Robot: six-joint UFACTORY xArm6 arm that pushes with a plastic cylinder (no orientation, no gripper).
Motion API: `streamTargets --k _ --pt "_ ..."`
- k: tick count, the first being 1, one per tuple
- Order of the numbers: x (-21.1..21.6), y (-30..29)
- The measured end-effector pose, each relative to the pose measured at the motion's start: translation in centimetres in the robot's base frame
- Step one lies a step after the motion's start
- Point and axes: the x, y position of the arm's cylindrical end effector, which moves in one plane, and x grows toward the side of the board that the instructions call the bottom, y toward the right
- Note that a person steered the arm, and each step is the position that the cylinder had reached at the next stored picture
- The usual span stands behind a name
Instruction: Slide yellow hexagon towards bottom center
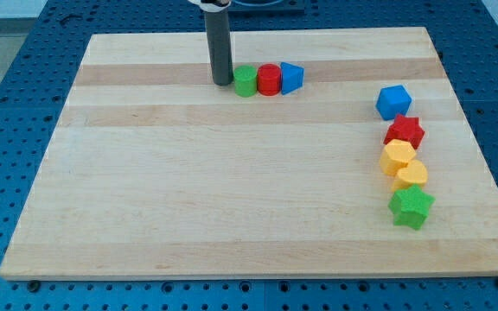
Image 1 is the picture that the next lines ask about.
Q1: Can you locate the yellow hexagon block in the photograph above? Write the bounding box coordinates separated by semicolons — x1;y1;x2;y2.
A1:
380;139;417;176

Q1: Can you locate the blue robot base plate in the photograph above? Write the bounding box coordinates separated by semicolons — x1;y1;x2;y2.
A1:
228;0;305;14

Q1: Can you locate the blue triangle block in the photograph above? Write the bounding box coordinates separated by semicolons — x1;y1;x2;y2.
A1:
280;62;304;95

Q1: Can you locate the yellow heart block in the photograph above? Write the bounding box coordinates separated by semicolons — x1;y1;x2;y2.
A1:
391;160;429;192

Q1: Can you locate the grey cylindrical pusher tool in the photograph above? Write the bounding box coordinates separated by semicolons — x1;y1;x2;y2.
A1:
204;9;233;86

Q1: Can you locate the light wooden board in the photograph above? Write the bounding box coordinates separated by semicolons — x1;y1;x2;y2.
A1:
0;27;498;281

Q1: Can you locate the blue cube block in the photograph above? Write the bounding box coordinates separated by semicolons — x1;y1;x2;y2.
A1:
376;85;412;120

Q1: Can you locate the red cylinder block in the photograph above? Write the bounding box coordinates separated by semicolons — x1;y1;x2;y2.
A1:
257;64;282;96

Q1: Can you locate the green cylinder block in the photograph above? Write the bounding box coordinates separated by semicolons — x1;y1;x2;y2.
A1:
233;65;257;98

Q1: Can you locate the green star block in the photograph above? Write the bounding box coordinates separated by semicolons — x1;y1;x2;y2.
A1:
388;185;436;231

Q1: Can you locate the red star block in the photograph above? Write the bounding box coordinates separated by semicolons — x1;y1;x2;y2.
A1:
383;114;425;149

